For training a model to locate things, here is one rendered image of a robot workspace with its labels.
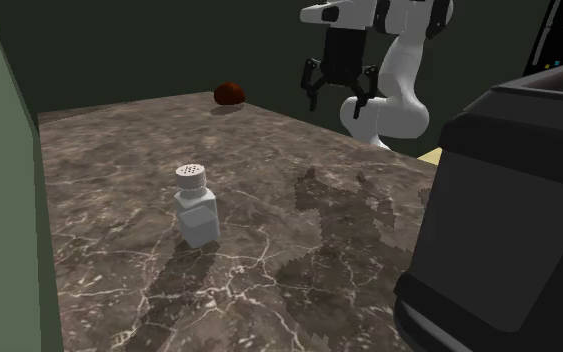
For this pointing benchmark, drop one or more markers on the black toaster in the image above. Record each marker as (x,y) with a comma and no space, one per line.
(505,224)

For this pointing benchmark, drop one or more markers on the black refrigerator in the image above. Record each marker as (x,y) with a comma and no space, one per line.
(561,39)

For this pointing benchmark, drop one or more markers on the dark red round fruit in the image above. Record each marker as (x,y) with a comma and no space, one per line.
(229,94)

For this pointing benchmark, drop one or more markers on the white salt shaker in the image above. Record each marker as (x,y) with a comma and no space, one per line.
(198,214)

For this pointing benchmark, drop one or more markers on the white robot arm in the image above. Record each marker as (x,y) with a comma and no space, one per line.
(400,73)

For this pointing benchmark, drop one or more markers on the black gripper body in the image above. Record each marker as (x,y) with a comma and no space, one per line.
(343,53)

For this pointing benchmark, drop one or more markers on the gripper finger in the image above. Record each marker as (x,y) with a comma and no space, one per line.
(371,80)
(307,73)

